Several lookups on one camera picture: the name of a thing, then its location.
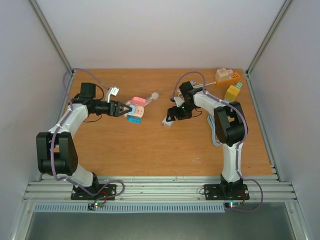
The pink plug adapter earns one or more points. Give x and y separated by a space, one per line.
138 101

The round beige power strip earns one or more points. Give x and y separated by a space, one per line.
142 110

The aluminium rail frame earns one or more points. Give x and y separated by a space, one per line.
182 160

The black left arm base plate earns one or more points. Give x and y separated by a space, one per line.
93 192

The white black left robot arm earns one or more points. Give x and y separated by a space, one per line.
55 148

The left controller board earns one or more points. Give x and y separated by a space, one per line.
96 206

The orange power strip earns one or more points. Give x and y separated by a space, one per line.
235 76

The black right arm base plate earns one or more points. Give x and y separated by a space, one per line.
215 192

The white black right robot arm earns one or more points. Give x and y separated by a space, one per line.
229 125

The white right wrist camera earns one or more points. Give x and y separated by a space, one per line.
178 101

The light blue usb charger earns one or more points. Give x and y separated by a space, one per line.
135 110

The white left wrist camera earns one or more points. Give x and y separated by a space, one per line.
112 91

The beige cube plug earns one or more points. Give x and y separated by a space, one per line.
221 74

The grey slotted cable duct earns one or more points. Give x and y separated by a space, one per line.
129 208

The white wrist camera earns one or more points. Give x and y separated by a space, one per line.
112 91
178 101

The teal plug adapter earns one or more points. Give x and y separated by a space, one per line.
133 119

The right controller board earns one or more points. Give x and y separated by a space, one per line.
233 204

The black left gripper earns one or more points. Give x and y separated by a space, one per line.
115 111

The white 66W usb charger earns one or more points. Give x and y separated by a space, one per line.
167 122

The controller board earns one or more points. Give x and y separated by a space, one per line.
96 206
233 204

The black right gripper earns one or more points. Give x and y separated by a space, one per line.
175 113

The yellow cube socket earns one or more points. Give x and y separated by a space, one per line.
232 93

